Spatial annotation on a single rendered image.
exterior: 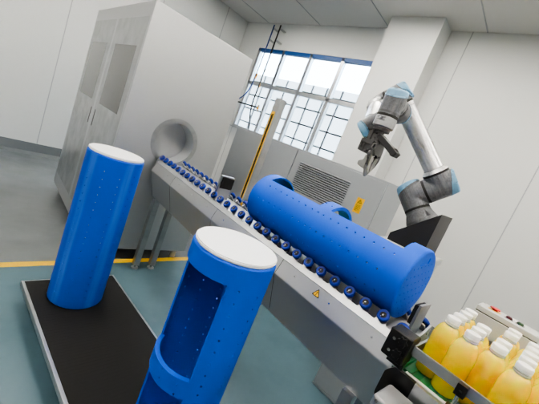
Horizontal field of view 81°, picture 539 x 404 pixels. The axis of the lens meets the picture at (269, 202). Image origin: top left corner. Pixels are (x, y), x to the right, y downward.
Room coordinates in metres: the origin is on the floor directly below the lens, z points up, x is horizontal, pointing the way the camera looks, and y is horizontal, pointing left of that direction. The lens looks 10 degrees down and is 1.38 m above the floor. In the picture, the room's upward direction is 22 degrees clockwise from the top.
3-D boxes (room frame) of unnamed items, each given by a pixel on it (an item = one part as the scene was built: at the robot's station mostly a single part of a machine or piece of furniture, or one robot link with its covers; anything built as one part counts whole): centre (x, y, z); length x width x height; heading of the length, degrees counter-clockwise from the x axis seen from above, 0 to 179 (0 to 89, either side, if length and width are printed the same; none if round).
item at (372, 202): (3.70, -0.24, 0.72); 2.15 x 0.54 x 1.45; 51
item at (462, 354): (0.84, -0.67, 0.99); 0.07 x 0.07 x 0.19
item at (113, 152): (1.66, 0.86, 1.03); 0.28 x 0.28 x 0.01
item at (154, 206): (2.45, 0.86, 0.31); 0.06 x 0.06 x 0.63; 46
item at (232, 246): (0.98, 0.04, 1.03); 0.28 x 0.28 x 0.01
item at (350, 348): (1.82, 0.10, 0.79); 2.17 x 0.29 x 0.34; 46
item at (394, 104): (1.40, -0.33, 1.71); 0.10 x 0.09 x 0.12; 147
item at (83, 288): (1.66, 0.86, 0.59); 0.28 x 0.28 x 0.88
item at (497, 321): (1.15, -1.00, 1.05); 0.20 x 0.10 x 0.10; 46
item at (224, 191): (2.01, 0.31, 1.00); 0.10 x 0.04 x 0.15; 136
